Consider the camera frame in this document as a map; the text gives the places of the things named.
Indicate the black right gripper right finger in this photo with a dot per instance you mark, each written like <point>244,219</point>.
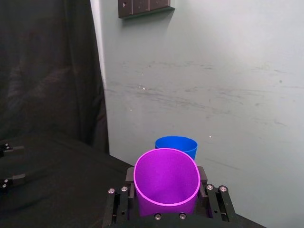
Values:
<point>217,202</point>

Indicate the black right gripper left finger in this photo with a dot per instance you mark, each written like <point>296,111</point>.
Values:
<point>120,202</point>

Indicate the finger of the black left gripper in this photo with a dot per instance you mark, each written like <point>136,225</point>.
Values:
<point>13,180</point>
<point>9,149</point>

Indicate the purple plastic cup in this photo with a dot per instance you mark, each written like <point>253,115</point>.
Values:
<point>166,178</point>

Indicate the blue plastic cup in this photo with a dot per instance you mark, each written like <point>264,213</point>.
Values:
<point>175,143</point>

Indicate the black hanging curtain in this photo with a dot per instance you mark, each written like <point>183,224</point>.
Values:
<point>47,71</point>

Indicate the dark wall switch panel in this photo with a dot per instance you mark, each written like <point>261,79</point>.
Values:
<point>145,7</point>

